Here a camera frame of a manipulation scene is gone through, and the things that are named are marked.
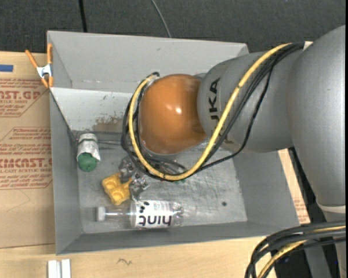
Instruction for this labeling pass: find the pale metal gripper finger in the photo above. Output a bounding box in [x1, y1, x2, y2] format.
[118, 172, 133, 186]
[129, 174, 150, 202]

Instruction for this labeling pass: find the yellow toy block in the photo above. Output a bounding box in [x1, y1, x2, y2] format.
[101, 173, 133, 206]

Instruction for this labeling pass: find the clear plastic bottle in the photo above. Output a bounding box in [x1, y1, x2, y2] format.
[93, 199, 184, 230]

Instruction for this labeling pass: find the green and white small bottle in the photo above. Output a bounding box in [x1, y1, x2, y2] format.
[76, 132, 102, 172]

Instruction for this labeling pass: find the grey metal bin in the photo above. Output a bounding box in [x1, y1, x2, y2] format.
[46, 30, 311, 256]

